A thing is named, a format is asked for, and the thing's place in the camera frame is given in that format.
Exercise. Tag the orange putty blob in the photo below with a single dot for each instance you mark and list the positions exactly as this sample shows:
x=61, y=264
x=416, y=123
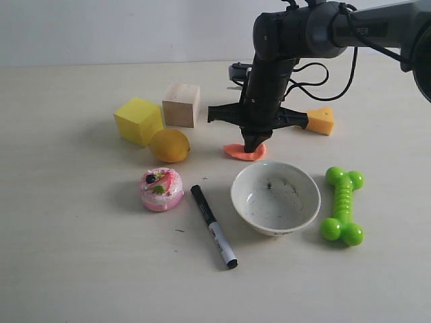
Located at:
x=237, y=151

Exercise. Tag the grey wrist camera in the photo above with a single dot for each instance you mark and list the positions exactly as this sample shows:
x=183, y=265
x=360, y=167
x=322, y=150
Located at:
x=239, y=73

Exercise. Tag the black white marker pen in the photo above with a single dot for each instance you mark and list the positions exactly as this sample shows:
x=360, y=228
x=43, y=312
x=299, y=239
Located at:
x=224, y=247

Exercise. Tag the yellow lemon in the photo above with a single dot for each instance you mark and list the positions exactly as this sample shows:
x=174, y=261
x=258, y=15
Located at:
x=170, y=145

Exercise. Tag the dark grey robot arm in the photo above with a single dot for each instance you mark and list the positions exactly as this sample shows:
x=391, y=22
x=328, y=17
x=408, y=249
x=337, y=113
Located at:
x=320, y=30

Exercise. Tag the green bone dog toy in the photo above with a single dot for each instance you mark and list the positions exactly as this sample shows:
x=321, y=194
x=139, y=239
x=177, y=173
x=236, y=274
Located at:
x=340, y=226

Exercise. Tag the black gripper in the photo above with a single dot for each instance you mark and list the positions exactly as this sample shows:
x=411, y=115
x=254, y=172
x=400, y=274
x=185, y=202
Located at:
x=259, y=108

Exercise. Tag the white ceramic bowl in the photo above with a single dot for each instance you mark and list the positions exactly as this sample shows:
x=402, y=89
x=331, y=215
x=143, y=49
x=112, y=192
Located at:
x=275, y=198

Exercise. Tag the light wooden cube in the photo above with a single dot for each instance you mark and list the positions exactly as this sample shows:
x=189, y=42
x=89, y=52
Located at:
x=181, y=105

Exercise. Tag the yellow cheese wedge toy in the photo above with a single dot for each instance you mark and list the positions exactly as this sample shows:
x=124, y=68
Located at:
x=320, y=120

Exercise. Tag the yellow foam cube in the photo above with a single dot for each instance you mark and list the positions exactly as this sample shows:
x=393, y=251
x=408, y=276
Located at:
x=139, y=120

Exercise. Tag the pink toy cake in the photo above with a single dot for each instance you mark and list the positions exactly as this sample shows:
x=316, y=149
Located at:
x=161, y=189

